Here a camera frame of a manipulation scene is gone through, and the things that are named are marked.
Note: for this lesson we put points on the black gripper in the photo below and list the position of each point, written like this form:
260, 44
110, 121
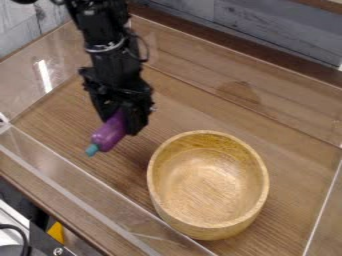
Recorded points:
114, 82

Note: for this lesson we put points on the purple toy eggplant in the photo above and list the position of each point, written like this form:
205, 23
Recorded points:
108, 135

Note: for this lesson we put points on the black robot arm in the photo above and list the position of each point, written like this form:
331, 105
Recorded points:
102, 21

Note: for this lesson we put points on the brown wooden bowl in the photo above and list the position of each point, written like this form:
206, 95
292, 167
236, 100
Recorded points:
209, 184

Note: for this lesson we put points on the yellow and black equipment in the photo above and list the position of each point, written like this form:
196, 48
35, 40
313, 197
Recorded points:
47, 245

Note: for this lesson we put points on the clear acrylic tray wall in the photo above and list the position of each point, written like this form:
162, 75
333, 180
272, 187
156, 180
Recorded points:
39, 164

